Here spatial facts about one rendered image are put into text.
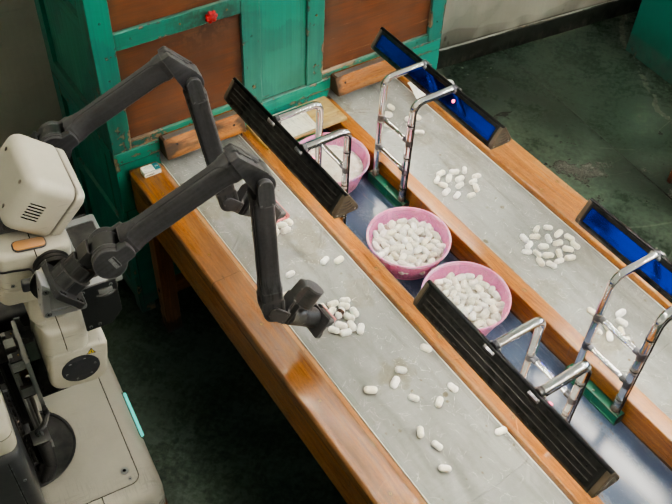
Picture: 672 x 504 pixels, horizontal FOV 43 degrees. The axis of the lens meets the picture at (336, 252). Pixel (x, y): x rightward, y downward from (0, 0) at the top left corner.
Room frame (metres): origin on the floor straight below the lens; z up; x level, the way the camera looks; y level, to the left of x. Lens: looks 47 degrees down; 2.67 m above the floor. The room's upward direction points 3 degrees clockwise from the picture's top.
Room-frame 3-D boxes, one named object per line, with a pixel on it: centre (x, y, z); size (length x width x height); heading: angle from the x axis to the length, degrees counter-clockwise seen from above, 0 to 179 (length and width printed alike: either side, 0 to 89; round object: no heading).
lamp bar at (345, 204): (1.92, 0.16, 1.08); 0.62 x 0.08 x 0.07; 36
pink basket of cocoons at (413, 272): (1.87, -0.22, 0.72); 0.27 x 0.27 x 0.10
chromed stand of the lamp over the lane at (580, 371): (1.18, -0.48, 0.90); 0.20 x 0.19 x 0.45; 36
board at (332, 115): (2.40, 0.16, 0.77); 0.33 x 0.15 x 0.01; 126
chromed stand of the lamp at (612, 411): (1.42, -0.80, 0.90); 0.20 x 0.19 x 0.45; 36
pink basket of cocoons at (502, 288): (1.64, -0.39, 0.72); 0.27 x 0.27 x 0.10
